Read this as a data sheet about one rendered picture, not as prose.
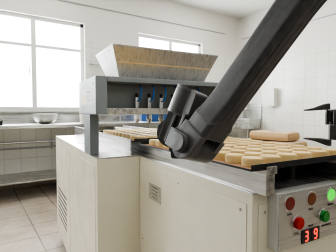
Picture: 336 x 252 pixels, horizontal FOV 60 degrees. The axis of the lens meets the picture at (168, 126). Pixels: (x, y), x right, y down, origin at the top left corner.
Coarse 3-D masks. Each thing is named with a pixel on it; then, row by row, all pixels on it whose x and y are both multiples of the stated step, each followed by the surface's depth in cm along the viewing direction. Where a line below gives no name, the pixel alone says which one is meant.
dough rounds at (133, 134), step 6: (108, 132) 165; (114, 132) 159; (120, 132) 152; (126, 132) 152; (132, 132) 152; (138, 132) 160; (144, 132) 155; (150, 132) 152; (156, 132) 153; (132, 138) 134
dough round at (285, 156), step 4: (280, 152) 77; (284, 152) 77; (288, 152) 77; (280, 156) 74; (284, 156) 74; (288, 156) 73; (292, 156) 73; (296, 156) 74; (280, 160) 74; (284, 160) 74
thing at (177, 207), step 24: (144, 168) 124; (168, 168) 105; (288, 168) 83; (144, 192) 124; (168, 192) 105; (192, 192) 91; (216, 192) 80; (240, 192) 72; (144, 216) 125; (168, 216) 105; (192, 216) 91; (216, 216) 80; (240, 216) 72; (264, 216) 70; (144, 240) 125; (168, 240) 106; (192, 240) 92; (216, 240) 81; (240, 240) 72; (264, 240) 71; (312, 240) 79
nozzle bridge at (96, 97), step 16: (96, 80) 119; (112, 80) 122; (128, 80) 125; (144, 80) 129; (160, 80) 132; (176, 80) 136; (80, 96) 144; (96, 96) 119; (112, 96) 131; (128, 96) 134; (144, 96) 138; (80, 112) 145; (96, 112) 119; (112, 112) 126; (128, 112) 129; (144, 112) 133; (160, 112) 137; (96, 128) 130; (96, 144) 130
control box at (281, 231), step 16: (288, 192) 70; (304, 192) 72; (320, 192) 75; (272, 208) 69; (304, 208) 73; (320, 208) 76; (272, 224) 69; (288, 224) 70; (304, 224) 73; (320, 224) 76; (272, 240) 69; (288, 240) 70
